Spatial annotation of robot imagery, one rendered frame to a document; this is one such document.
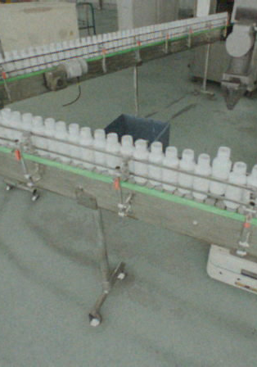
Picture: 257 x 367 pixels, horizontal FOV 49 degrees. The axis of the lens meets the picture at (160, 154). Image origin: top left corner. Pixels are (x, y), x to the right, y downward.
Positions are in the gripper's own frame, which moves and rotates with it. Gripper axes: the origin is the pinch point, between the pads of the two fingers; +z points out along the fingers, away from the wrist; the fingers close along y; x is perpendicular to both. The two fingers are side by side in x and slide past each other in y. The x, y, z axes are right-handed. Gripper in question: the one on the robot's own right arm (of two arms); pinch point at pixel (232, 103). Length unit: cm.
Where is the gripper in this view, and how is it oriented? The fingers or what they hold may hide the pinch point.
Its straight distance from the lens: 83.6
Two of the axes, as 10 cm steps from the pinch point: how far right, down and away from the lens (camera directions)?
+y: -3.7, 4.5, -8.1
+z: -0.5, 8.6, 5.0
